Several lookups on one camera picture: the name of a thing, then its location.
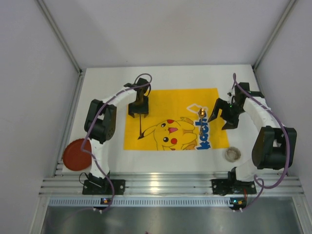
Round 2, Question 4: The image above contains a gold spoon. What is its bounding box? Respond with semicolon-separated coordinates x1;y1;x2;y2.
198;108;206;136

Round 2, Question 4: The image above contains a gold fork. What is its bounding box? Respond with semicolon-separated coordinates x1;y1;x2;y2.
138;114;144;139

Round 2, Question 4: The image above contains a small clear glass cup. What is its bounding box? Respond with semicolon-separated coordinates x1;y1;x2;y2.
224;147;241;163

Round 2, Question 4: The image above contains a yellow Pikachu cloth placemat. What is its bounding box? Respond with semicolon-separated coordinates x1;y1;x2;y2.
124;88;230;151

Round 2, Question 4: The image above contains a red round plate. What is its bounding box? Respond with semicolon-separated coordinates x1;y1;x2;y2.
62;138;92;171

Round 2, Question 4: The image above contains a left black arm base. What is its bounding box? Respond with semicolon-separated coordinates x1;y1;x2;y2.
82;179;126;195

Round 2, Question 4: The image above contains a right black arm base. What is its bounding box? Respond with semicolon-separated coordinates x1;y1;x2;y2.
211;179;257;196

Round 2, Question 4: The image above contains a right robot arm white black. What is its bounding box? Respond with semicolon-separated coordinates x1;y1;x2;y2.
208;82;297;181

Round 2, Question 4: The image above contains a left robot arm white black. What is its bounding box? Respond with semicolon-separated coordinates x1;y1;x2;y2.
81;73;153;179

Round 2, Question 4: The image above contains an aluminium mounting rail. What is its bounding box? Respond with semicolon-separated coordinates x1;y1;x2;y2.
39;160;304;195

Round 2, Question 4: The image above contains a perforated cable tray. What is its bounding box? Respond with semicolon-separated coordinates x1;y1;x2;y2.
49;197;246;207

